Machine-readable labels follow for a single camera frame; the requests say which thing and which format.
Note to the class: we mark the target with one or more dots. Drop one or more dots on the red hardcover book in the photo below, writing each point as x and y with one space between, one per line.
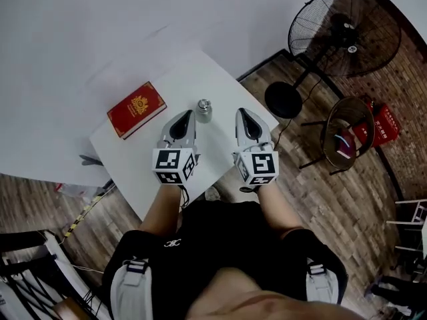
136 110

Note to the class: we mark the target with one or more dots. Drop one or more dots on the red fire extinguisher box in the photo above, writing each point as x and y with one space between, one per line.
383 125

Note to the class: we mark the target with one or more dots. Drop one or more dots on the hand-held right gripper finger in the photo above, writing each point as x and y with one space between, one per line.
238 128
263 129

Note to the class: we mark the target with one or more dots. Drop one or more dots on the person's left forearm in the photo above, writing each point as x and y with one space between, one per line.
160 212

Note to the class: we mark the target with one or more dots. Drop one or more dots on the yellow black striped tape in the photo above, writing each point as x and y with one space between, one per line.
80 217

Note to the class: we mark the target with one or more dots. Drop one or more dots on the person's black t-shirt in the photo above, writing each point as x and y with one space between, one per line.
213 242

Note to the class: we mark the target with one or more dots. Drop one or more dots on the white metal rack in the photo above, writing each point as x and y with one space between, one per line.
413 225

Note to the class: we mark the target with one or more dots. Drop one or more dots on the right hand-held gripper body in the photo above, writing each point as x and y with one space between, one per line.
263 165

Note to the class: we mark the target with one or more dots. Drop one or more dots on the black floor fan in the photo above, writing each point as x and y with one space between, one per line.
343 32

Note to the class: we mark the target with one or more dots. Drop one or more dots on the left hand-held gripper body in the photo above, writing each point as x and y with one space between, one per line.
166 160

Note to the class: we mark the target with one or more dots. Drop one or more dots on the silver bottle lid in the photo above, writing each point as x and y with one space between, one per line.
203 103

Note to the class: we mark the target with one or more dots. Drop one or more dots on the round rattan chair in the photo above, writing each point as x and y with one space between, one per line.
350 118

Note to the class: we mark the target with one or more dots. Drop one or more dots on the person's right forearm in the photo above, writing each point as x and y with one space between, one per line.
278 212

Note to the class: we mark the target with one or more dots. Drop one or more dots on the clear plastic bag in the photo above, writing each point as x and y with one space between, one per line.
75 190

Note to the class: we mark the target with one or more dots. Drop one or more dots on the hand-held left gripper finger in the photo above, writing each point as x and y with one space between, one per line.
168 127
193 128

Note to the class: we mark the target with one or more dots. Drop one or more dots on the red item on chair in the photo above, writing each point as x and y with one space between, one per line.
343 147

